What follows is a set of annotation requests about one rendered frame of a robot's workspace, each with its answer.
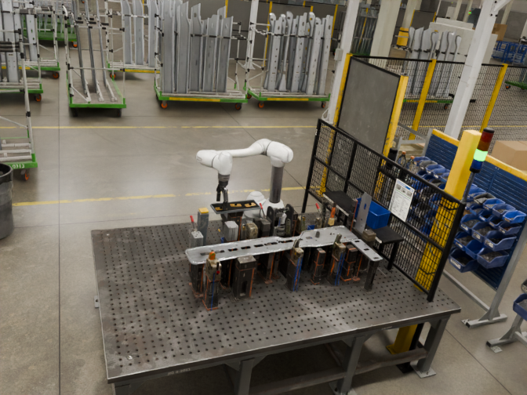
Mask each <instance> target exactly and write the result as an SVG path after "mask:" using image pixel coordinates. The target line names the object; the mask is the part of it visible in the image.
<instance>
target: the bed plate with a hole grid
mask: <svg viewBox="0 0 527 395"><path fill-rule="evenodd" d="M218 229H220V231H221V233H220V232H219V231H218ZM191 232H194V227H193V224H192V222H190V223H171V224H162V225H152V226H134V227H124V228H114V229H104V230H91V238H92V245H93V258H94V266H95V273H96V286H97V294H98V301H99V308H100V321H101V328H102V336H103V343H104V356H105V364H106V371H107V384H110V383H114V382H121V381H125V380H130V379H137V378H141V377H145V376H149V375H156V374H160V373H164V372H168V371H175V370H180V369H184V368H191V367H194V366H199V365H203V364H210V363H214V362H218V361H225V360H230V359H234V358H237V357H244V356H248V355H253V354H257V353H264V352H268V351H272V350H279V349H283V348H287V347H291V346H298V345H303V344H307V343H311V342H318V341H322V340H326V339H333V338H337V337H341V336H345V335H353V334H357V333H361V332H367V331H372V330H376V329H380V328H387V327H391V326H395V325H400V324H406V323H410V322H414V321H421V320H426V319H430V318H434V317H441V316H445V315H449V314H453V313H460V312H461V307H460V306H459V305H458V304H457V303H455V302H454V301H453V300H452V299H450V297H449V296H448V295H446V294H445V293H444V292H443V291H442V290H441V289H440V288H439V287H437V289H436V292H435V294H434V298H433V301H432V302H431V303H429V302H428V301H427V294H426V293H425V292H422V291H420V290H419V289H418V288H417V287H416V286H414V283H412V282H411V281H410V280H409V279H408V278H407V277H406V276H405V275H404V274H402V273H401V272H400V271H399V270H398V269H397V268H395V267H394V266H392V268H391V269H392V270H393V271H392V272H389V271H388V270H387V269H386V268H385V266H387V265H388V261H387V260H386V259H383V260H380V263H379V266H378V267H377V269H376V275H375V277H374V281H373V286H372V288H371V290H372V291H373V292H374V294H372V295H367V294H366V293H365V292H364V291H363V290H362V289H361V288H360V286H362V285H365V280H366V277H367V273H368V270H369V263H368V266H367V268H366V269H367V271H366V272H361V273H358V277H359V278H360V281H353V280H352V279H351V281H343V280H342V279H339V280H338V281H339V285H335V286H334V287H331V286H330V283H329V282H328V281H327V280H326V279H325V278H327V275H328V272H329V266H327V267H324V268H323V269H324V270H323V271H321V273H320V275H319V276H320V279H319V282H320V283H321V285H319V284H318V285H313V284H312V283H311V282H309V280H308V279H310V278H311V274H312V273H313V270H309V269H308V268H307V270H305V271H302V269H300V276H299V277H298V278H299V281H298V285H297V287H298V289H299V290H298V292H291V291H290V290H288V289H287V288H286V287H285V286H284V283H286V281H287V278H286V279H285V277H284V276H283V275H282V273H281V272H280V271H279V270H280V266H281V264H280V263H278V272H277V275H278V276H279V277H280V278H279V279H273V278H272V276H271V280H272V281H273V283H272V284H265V283H264V281H263V280H262V278H261V277H260V275H259V274H258V273H257V271H258V270H260V265H257V269H256V279H257V280H258V281H259V284H254V285H252V291H251V293H252V294H253V295H254V297H255V299H250V300H246V301H242V302H238V303H232V302H231V301H230V300H229V298H228V296H227V295H230V294H234V293H233V288H232V287H231V286H230V284H229V286H230V288H231V292H225V293H224V292H223V290H222V289H221V287H220V286H219V285H218V295H219V298H218V307H219V308H220V309H215V310H212V311H211V310H208V311H209V312H208V313H207V311H206V308H205V305H202V304H203V301H202V300H203V297H200V298H195V296H194V293H193V292H192V290H191V287H190V285H189V283H191V279H190V275H189V273H188V271H189V267H190V262H189V260H188V258H187V256H186V255H185V250H186V249H188V248H191V247H190V246H191ZM223 235H224V221H223V220H222V219H219V220H210V221H209V226H208V227H207V235H206V246H207V245H218V244H221V238H222V237H224V236H223ZM309 258H310V254H309V257H308V261H307V266H309V265H308V263H309ZM369 262H370V260H369Z"/></svg>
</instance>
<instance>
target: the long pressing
mask: <svg viewBox="0 0 527 395"><path fill-rule="evenodd" d="M317 231H319V232H320V236H319V237H315V235H316V232H317ZM331 233H332V235H330V234H331ZM338 233H341V234H342V238H341V239H340V242H341V243H346V242H351V241H353V240H358V237H356V236H355V235H354V234H353V233H352V232H350V231H349V230H348V229H347V228H346V227H345V226H331V227H326V228H320V229H314V230H305V231H302V232H301V234H300V236H297V237H287V238H283V237H277V236H271V237H262V238H256V239H250V240H244V241H234V242H229V243H223V244H218V245H207V246H202V247H196V248H188V249H186V250H185V255H186V256H187V258H188V260H189V262H190V263H191V264H193V265H199V264H204V263H206V259H207V258H209V255H201V254H202V253H207V252H211V250H214V252H217V251H224V252H221V253H215V254H216V255H215V257H217V259H218V260H219V261H223V260H228V259H236V257H239V256H244V255H261V254H266V253H272V252H280V251H285V250H290V249H292V247H293V243H294V241H295V240H296V239H300V238H301V239H303V240H302V241H300V244H299V246H300V248H304V247H315V248H317V247H322V246H327V245H333V243H334V241H335V239H336V236H337V234H338ZM306 237H311V238H312V239H306ZM289 240H293V242H287V243H281V242H280V243H278V242H279V241H289ZM274 242H276V243H277V244H276V245H267V246H266V245H264V244H268V243H274ZM254 245H263V246H262V247H257V248H255V247H254ZM248 246H249V247H250V248H247V249H241V248H243V247H248ZM233 248H236V249H237V251H231V252H229V251H228V249H233Z"/></svg>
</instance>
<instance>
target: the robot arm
mask: <svg viewBox="0 0 527 395"><path fill-rule="evenodd" d="M258 154H262V155H264V156H267V157H269V158H270V160H271V164H272V168H271V184H270V193H269V198H268V199H267V200H266V199H265V198H264V196H263V195H262V194H261V193H260V192H259V191H253V192H251V193H250V195H249V196H248V197H247V199H246V200H252V199H254V200H255V201H256V203H257V204H258V205H260V203H262V206H263V211H264V214H265V215H267V207H268V206H272V207H273V208H284V205H283V202H282V200H281V192H282V180H283V172H284V166H285V164H286V163H289V162H291V160H292V159H293V151H292V150H291V149H290V148H289V147H287V146H286V145H284V144H281V143H277V142H273V141H270V140H267V139H261V140H258V141H256V142H255V143H254V144H252V146H251V147H249V148H247V149H243V150H220V151H215V150H200V151H199V152H198V153H197V155H196V159H197V161H198V162H199V163H200V164H202V165H204V166H207V167H210V168H214V169H216V170H217V171H218V178H217V179H218V186H217V188H216V201H220V195H221V191H222V194H223V197H224V201H223V210H226V209H227V203H228V193H227V188H226V186H227V185H228V181H229V180H230V174H231V169H232V158H242V157H249V156H253V155H258ZM264 214H263V212H262V209H258V210H251V211H245V212H244V214H243V216H242V221H245V222H246V223H252V222H253V218H256V217H259V218H260V217H264ZM260 219H261V218H260Z"/></svg>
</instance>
